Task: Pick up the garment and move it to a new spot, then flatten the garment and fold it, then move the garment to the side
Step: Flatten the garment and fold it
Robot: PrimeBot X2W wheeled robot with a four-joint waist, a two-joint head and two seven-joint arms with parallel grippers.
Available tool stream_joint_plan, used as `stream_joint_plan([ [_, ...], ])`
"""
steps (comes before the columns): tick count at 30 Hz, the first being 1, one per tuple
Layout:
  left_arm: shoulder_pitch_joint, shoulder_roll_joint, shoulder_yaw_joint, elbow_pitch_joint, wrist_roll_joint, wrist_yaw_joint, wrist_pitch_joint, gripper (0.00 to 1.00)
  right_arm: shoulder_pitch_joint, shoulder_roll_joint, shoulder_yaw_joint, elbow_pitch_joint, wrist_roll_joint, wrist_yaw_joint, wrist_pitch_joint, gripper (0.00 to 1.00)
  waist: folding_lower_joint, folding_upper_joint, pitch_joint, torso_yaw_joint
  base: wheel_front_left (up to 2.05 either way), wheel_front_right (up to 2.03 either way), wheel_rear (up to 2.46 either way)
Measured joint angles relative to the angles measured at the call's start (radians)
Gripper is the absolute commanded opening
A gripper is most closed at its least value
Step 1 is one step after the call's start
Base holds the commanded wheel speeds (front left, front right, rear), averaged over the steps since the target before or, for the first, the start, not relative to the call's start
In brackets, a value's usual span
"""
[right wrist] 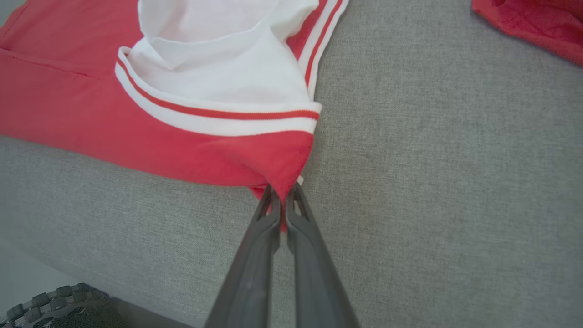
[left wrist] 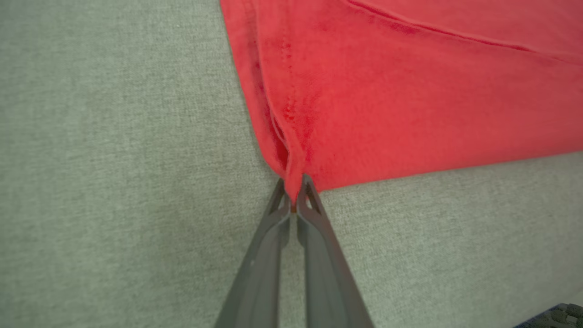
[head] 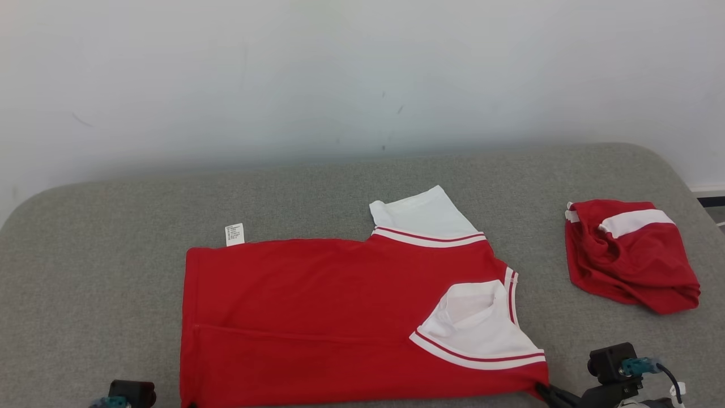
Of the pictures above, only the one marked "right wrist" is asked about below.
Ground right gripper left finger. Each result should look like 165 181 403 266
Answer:
204 185 281 328

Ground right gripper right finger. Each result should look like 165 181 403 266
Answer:
286 183 361 328

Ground red shirt with white sleeves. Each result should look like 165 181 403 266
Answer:
0 0 350 233

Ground red shorts with white stripe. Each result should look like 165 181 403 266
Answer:
471 0 583 67

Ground grey fabric sofa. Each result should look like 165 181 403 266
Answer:
0 0 583 328

